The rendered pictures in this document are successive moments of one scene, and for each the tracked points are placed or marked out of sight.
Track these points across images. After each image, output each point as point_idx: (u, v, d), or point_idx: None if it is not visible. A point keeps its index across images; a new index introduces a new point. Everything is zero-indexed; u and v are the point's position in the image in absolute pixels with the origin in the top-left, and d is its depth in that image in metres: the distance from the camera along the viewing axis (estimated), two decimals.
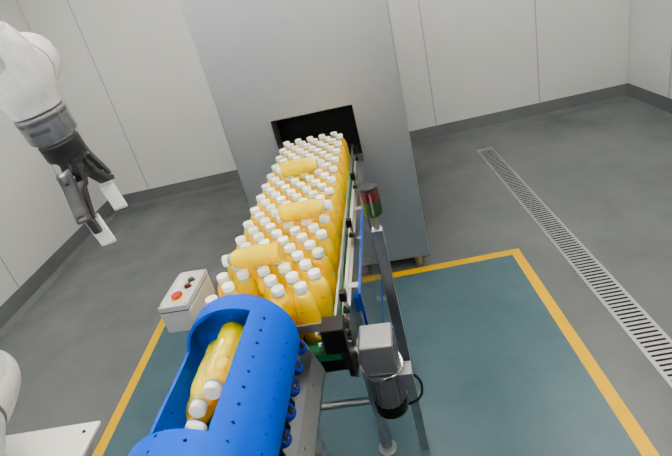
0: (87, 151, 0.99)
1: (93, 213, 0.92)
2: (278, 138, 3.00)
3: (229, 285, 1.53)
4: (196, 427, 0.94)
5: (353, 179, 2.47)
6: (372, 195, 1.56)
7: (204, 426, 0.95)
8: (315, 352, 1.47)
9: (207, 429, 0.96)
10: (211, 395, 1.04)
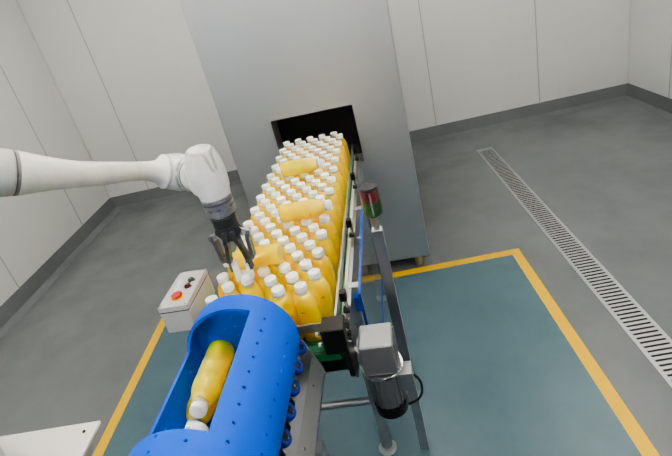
0: (216, 235, 1.47)
1: (248, 255, 1.49)
2: (278, 138, 3.00)
3: (229, 285, 1.53)
4: (196, 428, 0.94)
5: (353, 179, 2.47)
6: (372, 195, 1.56)
7: (204, 426, 0.95)
8: (315, 352, 1.47)
9: (208, 429, 0.96)
10: (245, 278, 1.51)
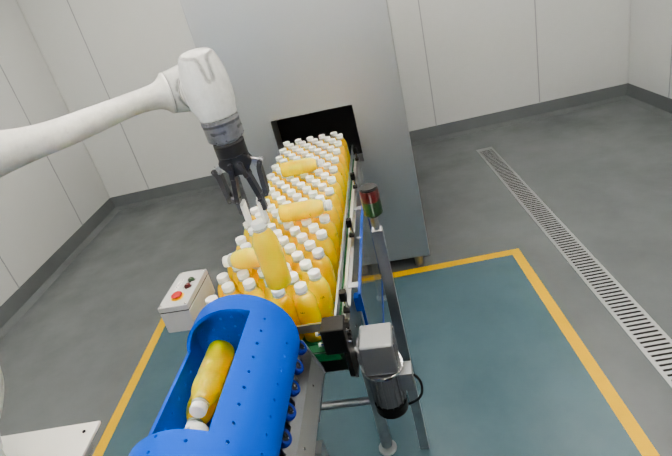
0: (220, 169, 1.20)
1: (261, 192, 1.22)
2: (278, 138, 3.00)
3: (229, 285, 1.53)
4: (196, 428, 0.94)
5: (353, 179, 2.47)
6: (372, 195, 1.56)
7: (204, 426, 0.95)
8: (315, 352, 1.47)
9: (208, 429, 0.96)
10: (247, 282, 1.52)
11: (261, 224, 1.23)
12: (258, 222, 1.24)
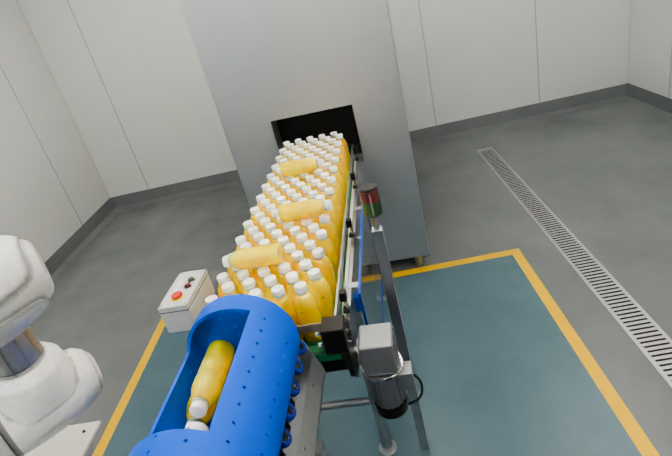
0: None
1: None
2: (278, 138, 3.00)
3: (229, 285, 1.53)
4: (196, 428, 0.94)
5: (353, 179, 2.47)
6: (372, 195, 1.56)
7: (204, 426, 0.95)
8: (315, 352, 1.47)
9: (208, 429, 0.96)
10: (247, 282, 1.52)
11: (257, 295, 1.45)
12: (255, 293, 1.46)
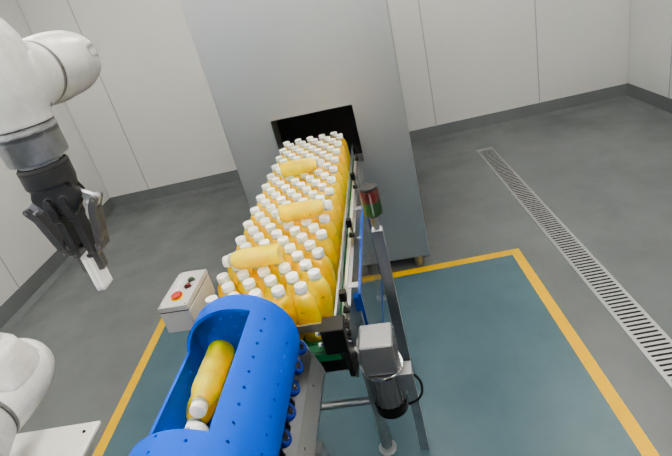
0: (86, 202, 0.76)
1: (75, 253, 0.80)
2: (278, 138, 3.00)
3: (229, 285, 1.53)
4: (196, 428, 0.94)
5: (353, 179, 2.47)
6: (372, 195, 1.56)
7: (204, 426, 0.95)
8: (315, 352, 1.47)
9: (208, 429, 0.96)
10: (247, 282, 1.52)
11: (257, 295, 1.45)
12: (255, 293, 1.46)
